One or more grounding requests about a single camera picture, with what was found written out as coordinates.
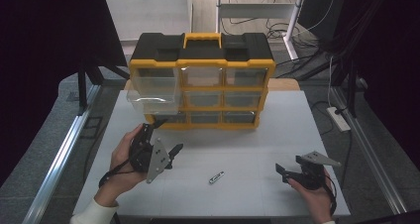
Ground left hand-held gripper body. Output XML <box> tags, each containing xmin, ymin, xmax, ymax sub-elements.
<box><xmin>128</xmin><ymin>123</ymin><xmax>173</xmax><ymax>184</ymax></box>

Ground person's right hand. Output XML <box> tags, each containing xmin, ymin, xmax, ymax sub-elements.
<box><xmin>287</xmin><ymin>168</ymin><xmax>337</xmax><ymax>220</ymax></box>

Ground white cable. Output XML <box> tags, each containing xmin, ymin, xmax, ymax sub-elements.
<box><xmin>326</xmin><ymin>56</ymin><xmax>335</xmax><ymax>109</ymax></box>

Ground aluminium rail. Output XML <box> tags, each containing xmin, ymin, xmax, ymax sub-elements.
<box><xmin>331</xmin><ymin>85</ymin><xmax>409</xmax><ymax>215</ymax></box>
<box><xmin>21</xmin><ymin>84</ymin><xmax>102</xmax><ymax>224</ymax></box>

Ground clear plastic drawer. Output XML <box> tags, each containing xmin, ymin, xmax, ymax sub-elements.
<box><xmin>126</xmin><ymin>76</ymin><xmax>182</xmax><ymax>115</ymax></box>

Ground white metal desk frame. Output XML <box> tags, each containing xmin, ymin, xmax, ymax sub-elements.
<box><xmin>215</xmin><ymin>0</ymin><xmax>307</xmax><ymax>61</ymax></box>

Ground yellow black drawer organizer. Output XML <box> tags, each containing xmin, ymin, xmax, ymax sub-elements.
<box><xmin>128</xmin><ymin>32</ymin><xmax>276</xmax><ymax>131</ymax></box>

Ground black metal stand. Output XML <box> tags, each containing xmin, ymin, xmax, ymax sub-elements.
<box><xmin>76</xmin><ymin>56</ymin><xmax>131</xmax><ymax>115</ymax></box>
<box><xmin>330</xmin><ymin>52</ymin><xmax>361</xmax><ymax>118</ymax></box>

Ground person's left hand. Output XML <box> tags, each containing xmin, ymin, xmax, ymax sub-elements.
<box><xmin>94</xmin><ymin>124</ymin><xmax>149</xmax><ymax>208</ymax></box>

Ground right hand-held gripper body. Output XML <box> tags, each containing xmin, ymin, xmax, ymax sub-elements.
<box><xmin>294</xmin><ymin>151</ymin><xmax>343</xmax><ymax>191</ymax></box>

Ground white power strip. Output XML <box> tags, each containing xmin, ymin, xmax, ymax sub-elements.
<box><xmin>326</xmin><ymin>106</ymin><xmax>352</xmax><ymax>133</ymax></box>

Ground black wrist strap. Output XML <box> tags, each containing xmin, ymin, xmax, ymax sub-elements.
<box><xmin>325</xmin><ymin>173</ymin><xmax>339</xmax><ymax>217</ymax></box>
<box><xmin>98</xmin><ymin>158</ymin><xmax>134</xmax><ymax>189</ymax></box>

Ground bundle of black floor cables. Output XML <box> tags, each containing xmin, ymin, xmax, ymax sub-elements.
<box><xmin>266</xmin><ymin>17</ymin><xmax>323</xmax><ymax>49</ymax></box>

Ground dark curtain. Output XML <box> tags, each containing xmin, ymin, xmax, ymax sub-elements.
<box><xmin>305</xmin><ymin>0</ymin><xmax>420</xmax><ymax>172</ymax></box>
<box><xmin>0</xmin><ymin>0</ymin><xmax>128</xmax><ymax>187</ymax></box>

